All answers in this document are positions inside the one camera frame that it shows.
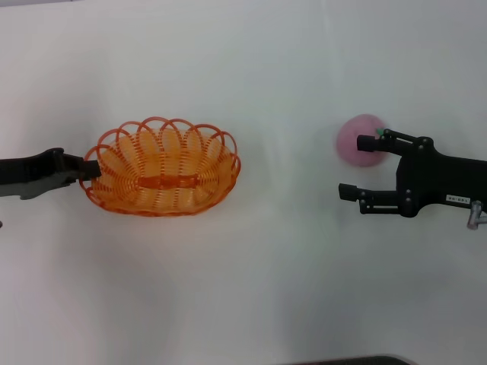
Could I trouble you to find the orange woven plastic basket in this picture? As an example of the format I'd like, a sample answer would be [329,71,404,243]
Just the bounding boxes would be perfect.
[82,116,242,219]

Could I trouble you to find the dark robot torso edge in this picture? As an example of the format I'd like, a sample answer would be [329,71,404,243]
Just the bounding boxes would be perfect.
[288,354,415,365]

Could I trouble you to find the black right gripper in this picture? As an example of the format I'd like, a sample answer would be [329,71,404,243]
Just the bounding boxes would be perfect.
[337,128,487,219]

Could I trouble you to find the pink toy peach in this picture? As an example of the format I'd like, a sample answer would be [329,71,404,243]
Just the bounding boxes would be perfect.
[334,113,391,170]

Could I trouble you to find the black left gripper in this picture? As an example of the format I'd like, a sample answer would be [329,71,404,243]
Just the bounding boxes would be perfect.
[0,147,103,202]

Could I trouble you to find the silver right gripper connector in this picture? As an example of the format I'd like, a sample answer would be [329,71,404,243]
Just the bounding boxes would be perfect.
[466,201,487,231]

